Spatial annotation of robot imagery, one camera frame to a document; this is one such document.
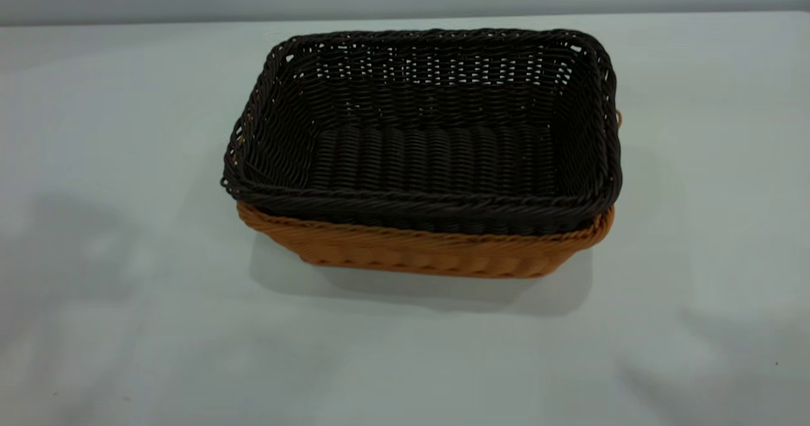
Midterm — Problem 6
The dark brown wicker basket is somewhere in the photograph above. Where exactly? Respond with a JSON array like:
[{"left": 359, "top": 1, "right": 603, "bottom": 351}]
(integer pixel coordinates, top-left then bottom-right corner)
[{"left": 220, "top": 28, "right": 624, "bottom": 235}]

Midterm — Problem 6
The light brown wicker basket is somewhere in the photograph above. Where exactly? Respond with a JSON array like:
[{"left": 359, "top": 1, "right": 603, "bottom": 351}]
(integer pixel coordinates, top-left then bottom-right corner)
[{"left": 235, "top": 106, "right": 624, "bottom": 279}]

